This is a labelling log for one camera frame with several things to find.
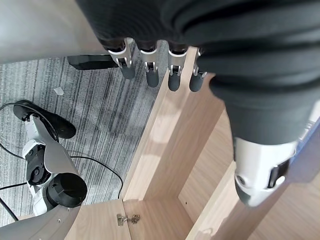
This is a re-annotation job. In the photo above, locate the dark robot foot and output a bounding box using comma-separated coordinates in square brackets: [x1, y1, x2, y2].
[12, 99, 77, 139]

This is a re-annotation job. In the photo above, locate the silver robot leg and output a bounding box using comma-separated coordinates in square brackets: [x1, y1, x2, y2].
[22, 113, 88, 217]

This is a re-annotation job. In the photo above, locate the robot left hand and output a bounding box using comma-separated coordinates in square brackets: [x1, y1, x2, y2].
[74, 0, 320, 208]

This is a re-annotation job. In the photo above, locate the metal door hinge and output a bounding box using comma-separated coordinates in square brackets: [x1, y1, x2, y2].
[116, 213, 141, 227]

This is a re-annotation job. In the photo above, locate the thin black cable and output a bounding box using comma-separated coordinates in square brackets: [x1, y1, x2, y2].
[0, 101, 124, 200]

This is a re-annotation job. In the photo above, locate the grey robot body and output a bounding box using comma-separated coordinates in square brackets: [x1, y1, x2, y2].
[0, 204, 81, 240]

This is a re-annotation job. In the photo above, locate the black flat base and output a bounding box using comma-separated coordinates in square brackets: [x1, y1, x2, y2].
[66, 53, 119, 71]

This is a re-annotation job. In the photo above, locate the thick black cable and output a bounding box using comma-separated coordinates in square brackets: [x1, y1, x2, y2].
[0, 196, 20, 222]

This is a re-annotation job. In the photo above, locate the light wooden office cabinet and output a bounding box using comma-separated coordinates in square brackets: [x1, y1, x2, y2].
[65, 46, 320, 240]

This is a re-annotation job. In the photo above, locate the wooden cabinet door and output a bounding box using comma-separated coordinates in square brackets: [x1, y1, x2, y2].
[65, 198, 131, 240]

